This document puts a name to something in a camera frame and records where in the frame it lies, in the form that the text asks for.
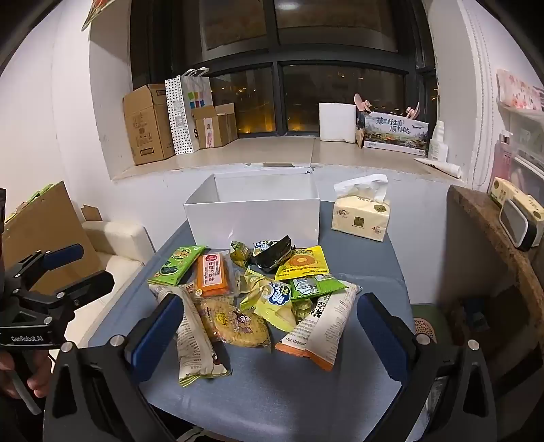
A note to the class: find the white plastic bottle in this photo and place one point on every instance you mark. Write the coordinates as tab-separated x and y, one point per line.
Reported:
437	144

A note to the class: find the small yellow-green candy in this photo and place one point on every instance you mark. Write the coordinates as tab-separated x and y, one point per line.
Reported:
240	253
304	309

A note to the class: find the green packet behind cardboard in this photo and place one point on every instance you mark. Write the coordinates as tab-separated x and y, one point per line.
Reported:
37	194

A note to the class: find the black snack packet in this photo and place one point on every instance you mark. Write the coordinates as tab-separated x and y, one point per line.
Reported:
272	255

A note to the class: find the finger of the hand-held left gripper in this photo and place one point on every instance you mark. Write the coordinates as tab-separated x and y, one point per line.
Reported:
63	254
91	285

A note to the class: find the green seaweed packet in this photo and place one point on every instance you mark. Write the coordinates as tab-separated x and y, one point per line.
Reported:
178	263

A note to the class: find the landscape printed box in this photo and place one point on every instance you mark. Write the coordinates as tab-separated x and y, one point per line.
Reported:
395	134

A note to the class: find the wall poster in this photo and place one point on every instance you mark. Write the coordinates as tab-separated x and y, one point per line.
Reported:
98	12

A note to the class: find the orange snack packet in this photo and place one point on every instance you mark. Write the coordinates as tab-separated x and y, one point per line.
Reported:
211	276

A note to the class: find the yellow tissue box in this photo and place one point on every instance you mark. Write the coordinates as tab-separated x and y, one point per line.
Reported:
508	191

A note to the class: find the round cookie packet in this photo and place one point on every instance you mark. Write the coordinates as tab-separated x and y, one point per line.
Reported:
238	325

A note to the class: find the small brown snack packet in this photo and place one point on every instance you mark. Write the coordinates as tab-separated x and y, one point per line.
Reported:
190	291

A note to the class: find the bright green snack packet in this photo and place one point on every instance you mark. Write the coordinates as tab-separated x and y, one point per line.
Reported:
310	285

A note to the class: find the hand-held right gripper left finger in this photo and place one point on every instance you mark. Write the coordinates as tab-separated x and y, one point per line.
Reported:
156	336

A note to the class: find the yellow tissue pack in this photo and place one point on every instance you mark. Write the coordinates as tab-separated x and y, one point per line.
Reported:
361	217

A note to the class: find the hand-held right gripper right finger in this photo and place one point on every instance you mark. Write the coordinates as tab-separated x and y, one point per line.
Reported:
376	335

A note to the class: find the white dotted paper bag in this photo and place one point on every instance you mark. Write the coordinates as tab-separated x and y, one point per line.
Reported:
180	123

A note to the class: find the pink slipper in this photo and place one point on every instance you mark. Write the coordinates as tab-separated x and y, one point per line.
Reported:
412	111
361	103

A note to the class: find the green stool with woven seat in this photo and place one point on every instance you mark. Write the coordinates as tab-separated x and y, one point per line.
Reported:
423	328

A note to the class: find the rolled white paper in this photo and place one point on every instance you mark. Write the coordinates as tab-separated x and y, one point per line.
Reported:
440	167

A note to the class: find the tall cardboard box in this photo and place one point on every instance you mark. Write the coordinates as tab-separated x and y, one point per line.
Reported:
146	127

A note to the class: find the open cardboard box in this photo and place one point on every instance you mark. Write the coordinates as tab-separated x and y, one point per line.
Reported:
214	127

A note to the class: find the round cork side table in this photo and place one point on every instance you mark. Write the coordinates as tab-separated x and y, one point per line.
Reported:
480	204

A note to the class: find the person's left hand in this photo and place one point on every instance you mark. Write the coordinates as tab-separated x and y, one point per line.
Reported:
39	374

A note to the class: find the pink packet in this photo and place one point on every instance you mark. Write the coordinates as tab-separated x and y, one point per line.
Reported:
504	161

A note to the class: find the white bag with coloured squares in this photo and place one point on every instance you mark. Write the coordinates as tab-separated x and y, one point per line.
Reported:
196	95

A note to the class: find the yellow and blue snack packet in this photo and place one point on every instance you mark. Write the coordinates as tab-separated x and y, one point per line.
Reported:
272	297

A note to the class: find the white device with dark screen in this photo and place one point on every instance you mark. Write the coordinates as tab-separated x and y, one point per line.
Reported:
516	227

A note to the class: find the small cardboard piece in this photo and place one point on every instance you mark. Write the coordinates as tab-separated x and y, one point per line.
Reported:
91	213

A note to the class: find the flat cardboard sheet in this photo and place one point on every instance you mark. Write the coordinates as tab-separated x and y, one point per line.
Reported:
46	229

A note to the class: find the pink floral box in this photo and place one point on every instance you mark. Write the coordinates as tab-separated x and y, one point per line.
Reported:
520	91

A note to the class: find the dark window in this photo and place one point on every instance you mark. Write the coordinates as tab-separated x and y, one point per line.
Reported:
297	63

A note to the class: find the clear plastic drawer unit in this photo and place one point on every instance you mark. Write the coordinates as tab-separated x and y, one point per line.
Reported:
529	148

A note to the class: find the white foam block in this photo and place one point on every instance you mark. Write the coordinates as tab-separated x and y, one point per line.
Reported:
337	122

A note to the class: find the white packet with orange end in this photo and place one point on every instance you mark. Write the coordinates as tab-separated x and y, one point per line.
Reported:
323	327

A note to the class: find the white box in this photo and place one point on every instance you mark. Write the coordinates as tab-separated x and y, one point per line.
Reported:
255	221

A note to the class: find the white sofa seat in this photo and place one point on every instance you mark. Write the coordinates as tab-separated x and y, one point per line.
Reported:
123	255

